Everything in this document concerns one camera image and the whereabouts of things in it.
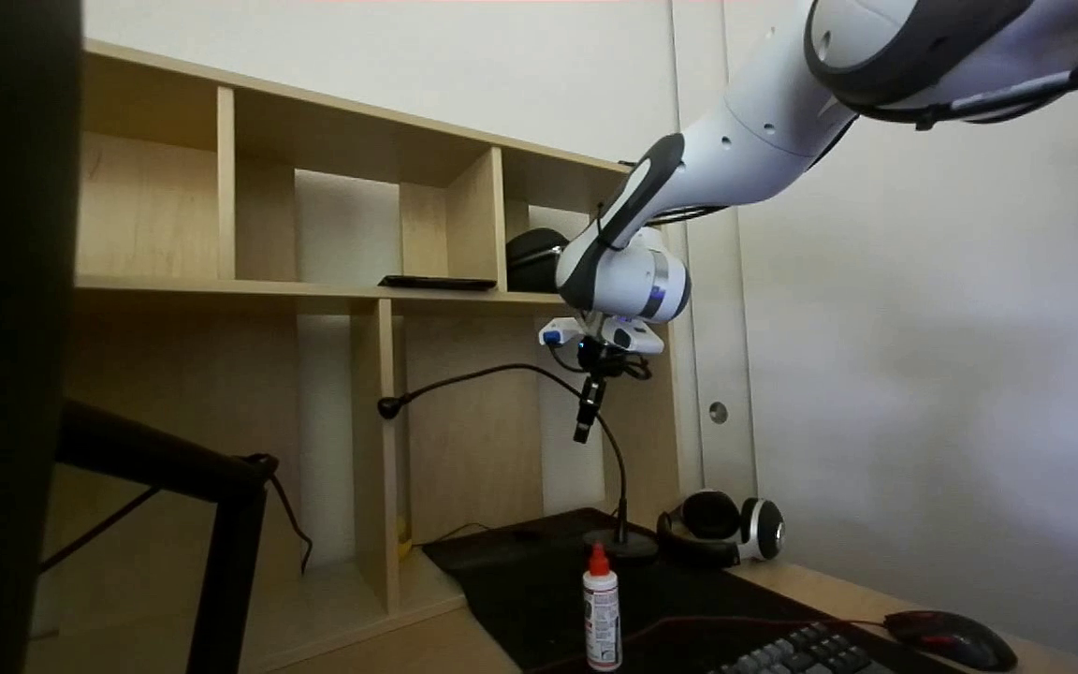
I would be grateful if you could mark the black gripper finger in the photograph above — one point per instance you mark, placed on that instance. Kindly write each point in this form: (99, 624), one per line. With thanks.
(588, 406)

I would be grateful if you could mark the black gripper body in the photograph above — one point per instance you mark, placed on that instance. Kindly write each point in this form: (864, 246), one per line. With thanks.
(613, 361)

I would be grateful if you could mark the black and silver headphones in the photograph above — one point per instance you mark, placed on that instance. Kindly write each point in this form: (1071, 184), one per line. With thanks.
(712, 531)

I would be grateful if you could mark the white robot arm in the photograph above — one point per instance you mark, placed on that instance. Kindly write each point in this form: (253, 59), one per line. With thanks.
(830, 65)

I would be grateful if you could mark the white glue bottle red cap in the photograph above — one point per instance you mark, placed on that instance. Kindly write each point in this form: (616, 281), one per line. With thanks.
(600, 617)

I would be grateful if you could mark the black desk mat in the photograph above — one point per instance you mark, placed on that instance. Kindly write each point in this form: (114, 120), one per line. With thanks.
(525, 589)

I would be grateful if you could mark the flat black item on shelf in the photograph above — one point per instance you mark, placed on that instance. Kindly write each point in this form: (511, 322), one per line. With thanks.
(435, 281)

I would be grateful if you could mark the light wooden shelf unit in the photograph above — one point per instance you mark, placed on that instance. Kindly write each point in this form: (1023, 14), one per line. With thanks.
(226, 291)

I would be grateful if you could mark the grey mechanical keyboard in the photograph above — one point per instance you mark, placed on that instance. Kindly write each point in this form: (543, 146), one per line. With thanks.
(812, 650)

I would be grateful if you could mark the black and red mouse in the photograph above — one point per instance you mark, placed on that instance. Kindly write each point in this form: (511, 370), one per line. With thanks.
(954, 639)

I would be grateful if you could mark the black monitor with stand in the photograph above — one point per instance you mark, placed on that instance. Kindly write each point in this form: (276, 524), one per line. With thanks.
(38, 425)

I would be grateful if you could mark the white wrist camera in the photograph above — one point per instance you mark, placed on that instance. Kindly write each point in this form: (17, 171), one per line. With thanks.
(633, 340)

